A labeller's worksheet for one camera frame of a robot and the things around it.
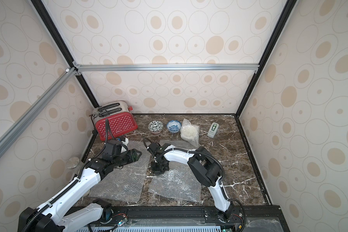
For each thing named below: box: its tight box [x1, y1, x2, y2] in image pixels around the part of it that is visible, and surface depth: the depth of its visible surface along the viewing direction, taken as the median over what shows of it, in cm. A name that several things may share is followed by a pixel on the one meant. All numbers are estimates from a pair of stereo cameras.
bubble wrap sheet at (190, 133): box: [180, 118, 201, 147], surface depth 104 cm
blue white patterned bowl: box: [166, 119, 182, 133], surface depth 111 cm
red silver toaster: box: [91, 101, 139, 141], surface depth 101 cm
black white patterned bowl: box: [147, 119, 164, 134], surface depth 111 cm
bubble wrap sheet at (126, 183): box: [87, 140, 152, 203], surface depth 85 cm
